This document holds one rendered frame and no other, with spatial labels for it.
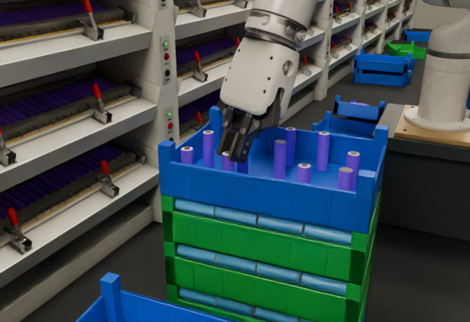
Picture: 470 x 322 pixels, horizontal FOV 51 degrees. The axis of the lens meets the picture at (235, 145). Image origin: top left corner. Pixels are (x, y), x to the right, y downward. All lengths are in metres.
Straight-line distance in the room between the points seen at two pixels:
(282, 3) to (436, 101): 0.81
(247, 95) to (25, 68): 0.47
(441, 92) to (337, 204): 0.81
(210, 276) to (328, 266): 0.19
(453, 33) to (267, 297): 0.87
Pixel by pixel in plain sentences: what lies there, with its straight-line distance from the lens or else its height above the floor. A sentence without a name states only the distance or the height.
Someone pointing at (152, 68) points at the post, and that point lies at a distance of 1.28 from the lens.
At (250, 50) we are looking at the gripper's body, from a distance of 0.69.
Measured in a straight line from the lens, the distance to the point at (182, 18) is 1.41.
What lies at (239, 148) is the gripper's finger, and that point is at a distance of 0.68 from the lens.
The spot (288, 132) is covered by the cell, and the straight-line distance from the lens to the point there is 0.79.
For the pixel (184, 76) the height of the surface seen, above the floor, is 0.38.
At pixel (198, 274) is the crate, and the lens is 0.77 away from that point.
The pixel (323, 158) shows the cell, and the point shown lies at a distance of 0.79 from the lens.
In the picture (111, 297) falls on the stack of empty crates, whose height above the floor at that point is 0.30.
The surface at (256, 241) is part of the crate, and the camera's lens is 0.70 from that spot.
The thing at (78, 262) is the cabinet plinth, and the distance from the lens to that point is 1.26.
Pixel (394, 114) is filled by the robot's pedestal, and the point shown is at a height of 0.28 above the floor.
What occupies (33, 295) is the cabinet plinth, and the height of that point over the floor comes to 0.04.
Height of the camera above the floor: 0.74
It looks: 22 degrees down
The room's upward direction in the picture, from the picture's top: straight up
